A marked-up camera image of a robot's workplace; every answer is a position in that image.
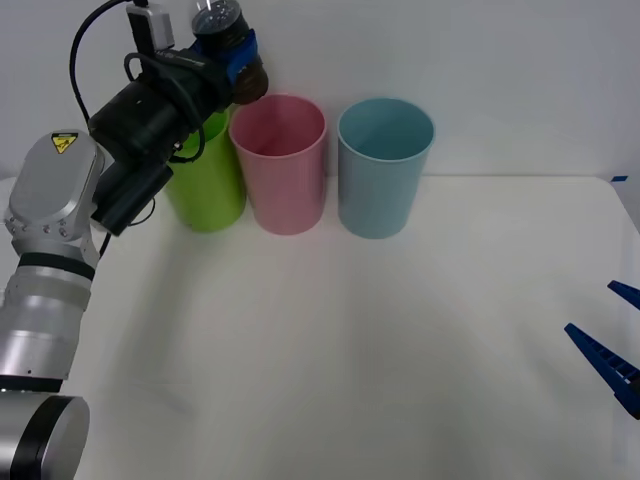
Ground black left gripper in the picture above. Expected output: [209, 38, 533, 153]
[149, 28, 265, 117]

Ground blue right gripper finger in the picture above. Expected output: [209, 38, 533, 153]
[606, 280, 640, 310]
[563, 322, 640, 420]

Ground black drink can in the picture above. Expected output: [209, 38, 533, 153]
[192, 0, 272, 106]

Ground yellow-green plastic bin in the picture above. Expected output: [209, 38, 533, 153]
[164, 106, 248, 234]

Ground pink plastic bin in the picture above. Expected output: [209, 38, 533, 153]
[228, 93, 329, 237]

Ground pale blue plastic bin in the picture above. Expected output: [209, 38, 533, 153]
[336, 97, 437, 241]

